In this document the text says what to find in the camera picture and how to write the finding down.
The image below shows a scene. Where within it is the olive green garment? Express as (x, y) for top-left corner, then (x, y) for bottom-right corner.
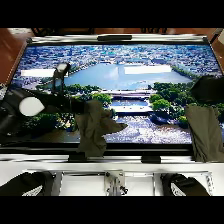
(73, 99), (129, 158)
(184, 104), (224, 163)

